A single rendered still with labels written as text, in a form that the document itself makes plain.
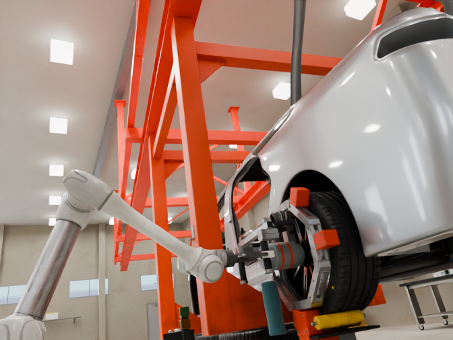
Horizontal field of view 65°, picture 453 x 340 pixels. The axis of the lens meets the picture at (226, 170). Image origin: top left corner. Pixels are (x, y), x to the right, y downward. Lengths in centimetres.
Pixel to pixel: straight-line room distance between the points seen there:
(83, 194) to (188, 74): 163
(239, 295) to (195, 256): 93
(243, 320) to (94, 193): 122
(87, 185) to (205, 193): 107
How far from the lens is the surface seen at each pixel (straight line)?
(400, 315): 918
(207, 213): 231
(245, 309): 226
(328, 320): 183
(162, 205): 434
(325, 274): 175
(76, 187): 148
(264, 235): 169
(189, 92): 275
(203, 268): 136
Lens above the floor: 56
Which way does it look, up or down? 23 degrees up
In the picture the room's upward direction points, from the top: 9 degrees counter-clockwise
